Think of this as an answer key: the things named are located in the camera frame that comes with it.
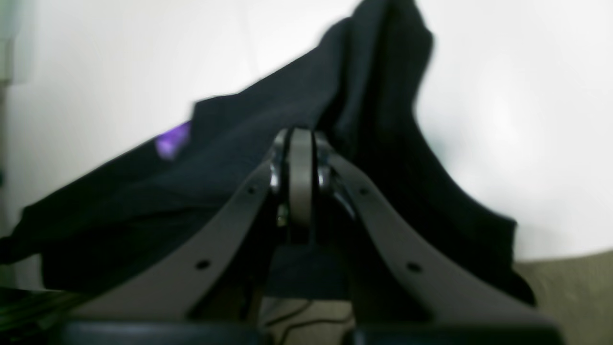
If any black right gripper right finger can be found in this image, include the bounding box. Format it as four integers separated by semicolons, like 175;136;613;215
314;133;551;328

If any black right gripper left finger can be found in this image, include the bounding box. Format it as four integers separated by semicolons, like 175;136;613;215
72;129;292;322

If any black printed T-shirt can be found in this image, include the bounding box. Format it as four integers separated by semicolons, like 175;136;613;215
0;0;536;307

